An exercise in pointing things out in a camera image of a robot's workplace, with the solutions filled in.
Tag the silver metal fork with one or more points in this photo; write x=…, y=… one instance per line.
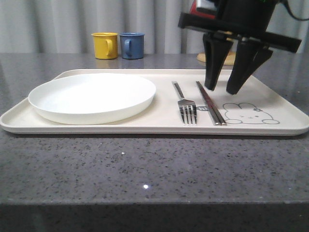
x=187, y=108

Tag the red enamel mug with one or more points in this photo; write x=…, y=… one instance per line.
x=193, y=11

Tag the white round plate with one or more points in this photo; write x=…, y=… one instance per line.
x=95, y=98

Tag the yellow enamel mug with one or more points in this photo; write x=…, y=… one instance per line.
x=105, y=45

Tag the wooden mug tree stand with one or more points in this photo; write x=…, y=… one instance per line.
x=229, y=60

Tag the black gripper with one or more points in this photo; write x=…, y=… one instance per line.
x=243, y=18

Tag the blue enamel mug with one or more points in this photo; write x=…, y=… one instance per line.
x=132, y=45

